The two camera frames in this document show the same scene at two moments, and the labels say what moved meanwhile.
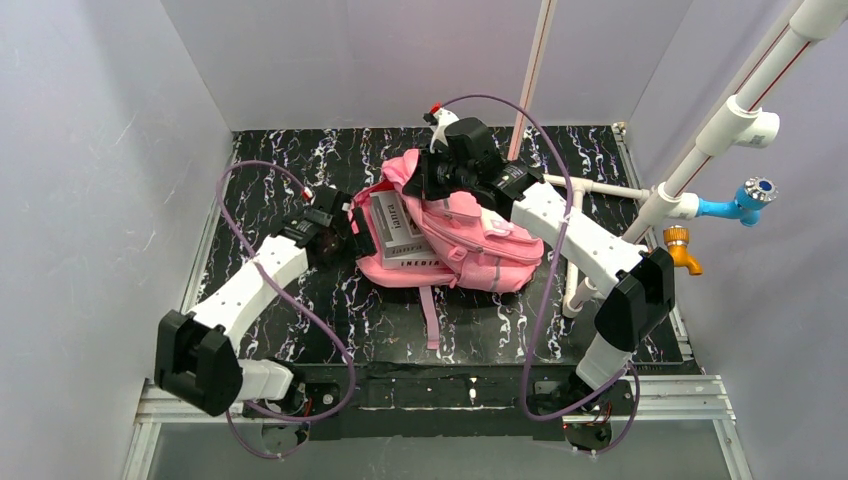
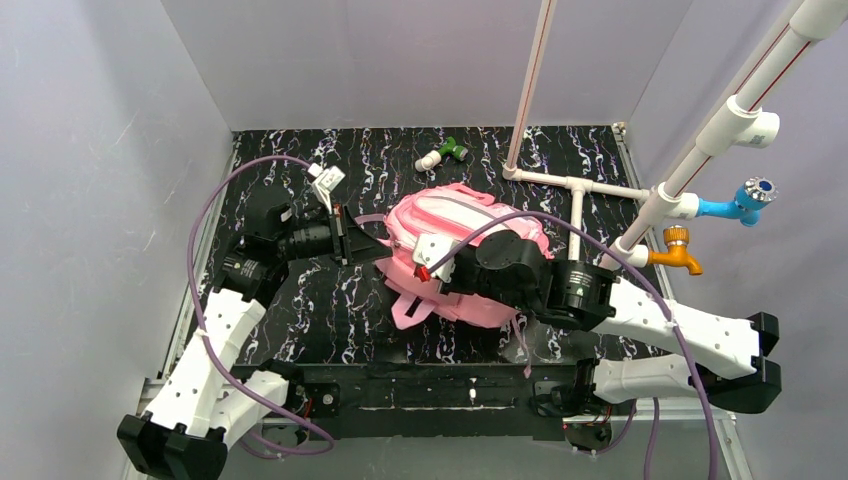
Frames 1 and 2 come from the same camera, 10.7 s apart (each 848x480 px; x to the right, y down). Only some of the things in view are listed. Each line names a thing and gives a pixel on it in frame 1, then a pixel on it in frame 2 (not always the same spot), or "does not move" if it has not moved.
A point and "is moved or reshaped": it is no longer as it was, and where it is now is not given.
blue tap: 750,196 does not move
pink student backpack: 479,247 is moved or reshaped
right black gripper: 436,177 to 460,275
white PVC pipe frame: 744,119 does not move
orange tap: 677,238 does not move
